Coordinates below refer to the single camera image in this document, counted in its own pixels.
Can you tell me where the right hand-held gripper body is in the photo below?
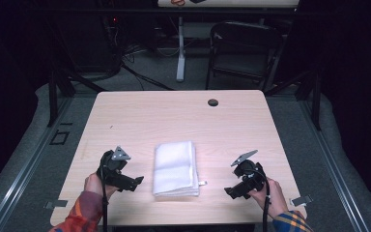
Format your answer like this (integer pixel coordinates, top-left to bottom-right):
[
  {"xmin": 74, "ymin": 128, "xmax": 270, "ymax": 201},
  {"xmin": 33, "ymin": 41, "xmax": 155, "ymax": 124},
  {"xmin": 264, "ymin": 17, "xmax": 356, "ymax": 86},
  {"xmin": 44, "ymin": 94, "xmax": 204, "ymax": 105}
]
[{"xmin": 230, "ymin": 149, "xmax": 269, "ymax": 195}]

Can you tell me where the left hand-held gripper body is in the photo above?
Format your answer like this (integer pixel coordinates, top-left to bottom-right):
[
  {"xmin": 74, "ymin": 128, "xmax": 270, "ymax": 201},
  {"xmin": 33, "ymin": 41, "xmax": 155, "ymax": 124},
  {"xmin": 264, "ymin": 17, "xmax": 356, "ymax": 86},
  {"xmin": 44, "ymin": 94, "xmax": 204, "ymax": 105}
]
[{"xmin": 97, "ymin": 146, "xmax": 137, "ymax": 191}]

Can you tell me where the white mesh laundry bag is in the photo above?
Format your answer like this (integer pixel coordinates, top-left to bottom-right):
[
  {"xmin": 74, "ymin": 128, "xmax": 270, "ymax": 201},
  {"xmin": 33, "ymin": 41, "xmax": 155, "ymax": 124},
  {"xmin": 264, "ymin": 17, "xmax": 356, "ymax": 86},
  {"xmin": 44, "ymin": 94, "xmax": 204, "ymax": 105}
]
[{"xmin": 152, "ymin": 140, "xmax": 208, "ymax": 198}]

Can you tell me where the person's left hand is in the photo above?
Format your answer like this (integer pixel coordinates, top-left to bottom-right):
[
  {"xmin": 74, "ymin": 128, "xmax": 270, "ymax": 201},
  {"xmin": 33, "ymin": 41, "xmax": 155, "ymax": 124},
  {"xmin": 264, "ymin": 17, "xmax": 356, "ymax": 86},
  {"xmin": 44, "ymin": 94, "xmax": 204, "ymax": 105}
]
[{"xmin": 83, "ymin": 172, "xmax": 119, "ymax": 203}]

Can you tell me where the person's right hand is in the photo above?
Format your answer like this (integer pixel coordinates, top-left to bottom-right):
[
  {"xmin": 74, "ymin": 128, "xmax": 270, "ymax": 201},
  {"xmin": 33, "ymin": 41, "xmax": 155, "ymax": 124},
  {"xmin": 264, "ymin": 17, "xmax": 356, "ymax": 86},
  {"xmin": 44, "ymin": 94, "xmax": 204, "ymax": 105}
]
[{"xmin": 246, "ymin": 177, "xmax": 290, "ymax": 220}]

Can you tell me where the grey tape piece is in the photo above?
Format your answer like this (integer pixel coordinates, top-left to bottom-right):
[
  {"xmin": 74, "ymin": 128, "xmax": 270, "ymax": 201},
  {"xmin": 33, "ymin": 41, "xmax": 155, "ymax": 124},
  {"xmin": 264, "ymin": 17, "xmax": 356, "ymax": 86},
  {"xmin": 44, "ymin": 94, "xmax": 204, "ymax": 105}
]
[
  {"xmin": 43, "ymin": 199, "xmax": 69, "ymax": 210},
  {"xmin": 290, "ymin": 194, "xmax": 314, "ymax": 208}
]

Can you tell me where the black metal stand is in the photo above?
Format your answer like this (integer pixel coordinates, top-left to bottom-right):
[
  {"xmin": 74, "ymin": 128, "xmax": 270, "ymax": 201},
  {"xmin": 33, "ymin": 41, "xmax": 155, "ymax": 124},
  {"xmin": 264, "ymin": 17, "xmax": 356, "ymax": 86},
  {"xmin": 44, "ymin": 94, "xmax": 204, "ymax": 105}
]
[
  {"xmin": 45, "ymin": 67, "xmax": 108, "ymax": 129},
  {"xmin": 263, "ymin": 68, "xmax": 324, "ymax": 131}
]

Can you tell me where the dark equipment with red light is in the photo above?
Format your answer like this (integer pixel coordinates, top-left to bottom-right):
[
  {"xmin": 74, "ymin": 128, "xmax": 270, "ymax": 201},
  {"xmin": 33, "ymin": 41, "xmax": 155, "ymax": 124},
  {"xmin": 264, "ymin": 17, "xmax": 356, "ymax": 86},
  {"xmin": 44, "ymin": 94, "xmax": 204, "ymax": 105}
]
[{"xmin": 100, "ymin": 14, "xmax": 125, "ymax": 73}]

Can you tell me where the light table with white leg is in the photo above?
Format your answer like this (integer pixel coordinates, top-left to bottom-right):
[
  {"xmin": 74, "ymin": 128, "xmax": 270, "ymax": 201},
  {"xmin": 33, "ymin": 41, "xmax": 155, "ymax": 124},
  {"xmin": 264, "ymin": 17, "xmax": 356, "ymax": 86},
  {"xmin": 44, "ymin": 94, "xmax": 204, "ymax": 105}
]
[{"xmin": 157, "ymin": 0, "xmax": 300, "ymax": 83}]

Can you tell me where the black folding chair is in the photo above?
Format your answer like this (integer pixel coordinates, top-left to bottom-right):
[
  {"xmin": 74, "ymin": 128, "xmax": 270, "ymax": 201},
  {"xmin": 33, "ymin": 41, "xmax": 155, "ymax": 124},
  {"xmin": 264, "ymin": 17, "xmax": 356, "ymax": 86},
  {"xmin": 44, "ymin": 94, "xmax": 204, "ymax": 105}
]
[{"xmin": 204, "ymin": 20, "xmax": 287, "ymax": 93}]

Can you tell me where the left hand-held gripper black cable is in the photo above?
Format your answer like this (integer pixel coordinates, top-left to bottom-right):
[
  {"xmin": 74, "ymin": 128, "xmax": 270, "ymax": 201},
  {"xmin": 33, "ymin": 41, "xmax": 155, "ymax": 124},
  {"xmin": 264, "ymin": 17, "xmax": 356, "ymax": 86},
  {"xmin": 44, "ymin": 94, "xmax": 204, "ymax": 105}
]
[{"xmin": 99, "ymin": 160, "xmax": 110, "ymax": 232}]

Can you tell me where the hand-held gripper black cable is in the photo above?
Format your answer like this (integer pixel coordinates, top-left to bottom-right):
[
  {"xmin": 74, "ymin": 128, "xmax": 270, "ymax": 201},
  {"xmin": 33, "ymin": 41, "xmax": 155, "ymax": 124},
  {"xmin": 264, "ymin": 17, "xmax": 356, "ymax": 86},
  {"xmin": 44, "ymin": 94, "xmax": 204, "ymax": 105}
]
[
  {"xmin": 254, "ymin": 168, "xmax": 272, "ymax": 232},
  {"xmin": 99, "ymin": 160, "xmax": 110, "ymax": 232}
]

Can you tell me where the right hand-held gripper black cable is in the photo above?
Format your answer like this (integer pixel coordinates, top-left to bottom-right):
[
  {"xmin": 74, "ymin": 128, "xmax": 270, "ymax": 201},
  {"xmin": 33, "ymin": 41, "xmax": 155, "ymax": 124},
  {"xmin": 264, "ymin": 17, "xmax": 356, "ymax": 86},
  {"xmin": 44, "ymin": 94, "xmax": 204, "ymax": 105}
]
[{"xmin": 254, "ymin": 168, "xmax": 272, "ymax": 232}]

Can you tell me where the aluminium floor rail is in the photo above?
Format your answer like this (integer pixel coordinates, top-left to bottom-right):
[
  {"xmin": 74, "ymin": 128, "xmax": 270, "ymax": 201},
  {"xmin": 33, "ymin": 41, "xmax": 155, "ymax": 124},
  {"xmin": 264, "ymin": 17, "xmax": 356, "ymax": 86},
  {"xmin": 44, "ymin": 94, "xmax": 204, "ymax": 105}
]
[
  {"xmin": 0, "ymin": 96, "xmax": 75, "ymax": 232},
  {"xmin": 297, "ymin": 96, "xmax": 371, "ymax": 232}
]

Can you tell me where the black floor cable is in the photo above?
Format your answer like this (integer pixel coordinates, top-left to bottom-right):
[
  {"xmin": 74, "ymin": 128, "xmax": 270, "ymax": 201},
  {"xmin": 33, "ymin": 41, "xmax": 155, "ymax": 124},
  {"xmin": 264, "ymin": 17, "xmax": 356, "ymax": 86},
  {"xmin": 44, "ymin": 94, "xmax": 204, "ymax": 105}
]
[{"xmin": 120, "ymin": 61, "xmax": 176, "ymax": 92}]

